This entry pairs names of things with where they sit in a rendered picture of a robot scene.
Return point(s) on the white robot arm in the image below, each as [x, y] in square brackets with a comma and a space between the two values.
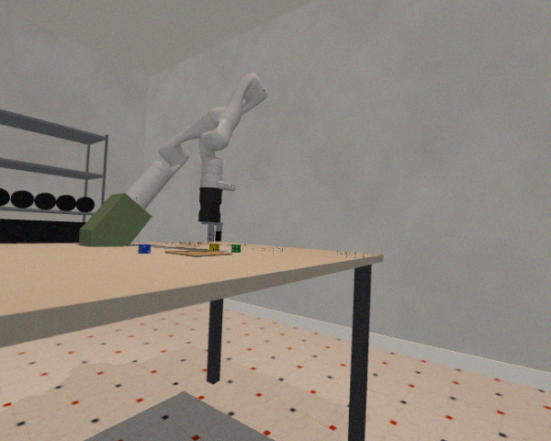
[152, 181]

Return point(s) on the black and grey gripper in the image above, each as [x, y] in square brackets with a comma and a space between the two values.
[211, 187]

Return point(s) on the blue die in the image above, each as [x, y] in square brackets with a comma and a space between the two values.
[144, 248]

